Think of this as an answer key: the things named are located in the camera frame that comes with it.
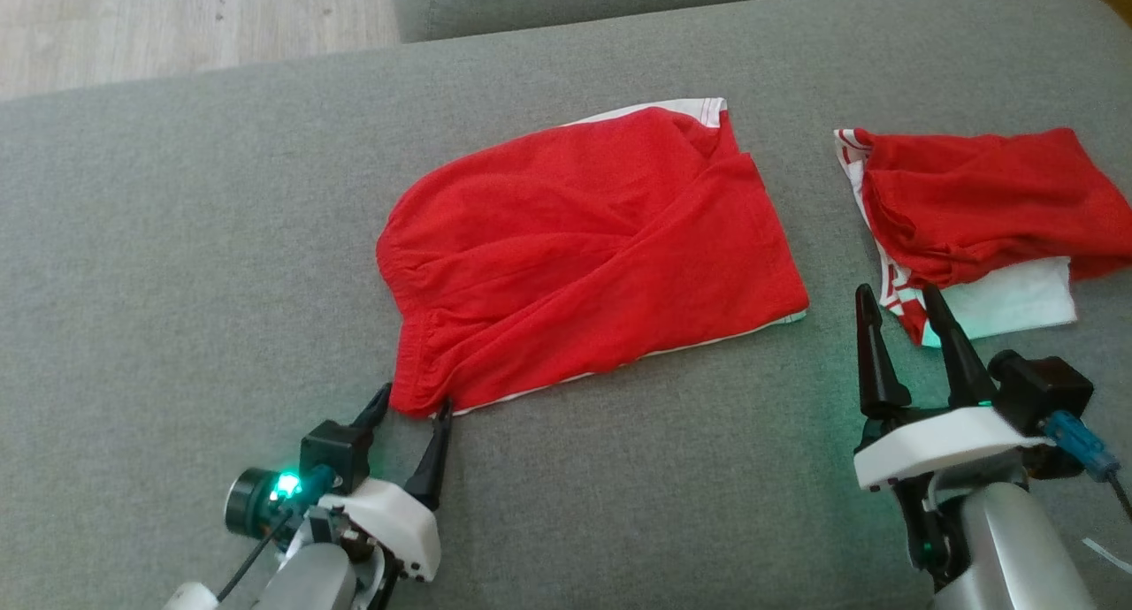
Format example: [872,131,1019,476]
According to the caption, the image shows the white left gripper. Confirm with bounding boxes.
[317,381,455,583]

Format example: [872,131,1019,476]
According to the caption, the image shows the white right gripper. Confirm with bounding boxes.
[853,283,1055,492]

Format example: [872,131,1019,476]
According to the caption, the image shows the red shirt with white trim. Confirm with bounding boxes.
[833,126,1132,348]

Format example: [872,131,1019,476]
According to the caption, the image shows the red shorts with white stripe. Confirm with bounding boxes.
[375,96,811,420]

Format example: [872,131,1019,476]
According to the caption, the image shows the large grey sofa seat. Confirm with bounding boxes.
[0,0,1132,610]

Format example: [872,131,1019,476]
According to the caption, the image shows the grey sofa back cushion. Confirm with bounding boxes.
[391,0,931,44]

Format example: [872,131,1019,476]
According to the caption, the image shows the right cable with teal connector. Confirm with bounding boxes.
[1041,412,1132,524]

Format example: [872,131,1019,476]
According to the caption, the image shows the cable with teal connector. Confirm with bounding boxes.
[216,502,297,604]
[1041,412,1132,524]

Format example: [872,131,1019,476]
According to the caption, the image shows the left cable with teal connector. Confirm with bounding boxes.
[216,502,297,604]

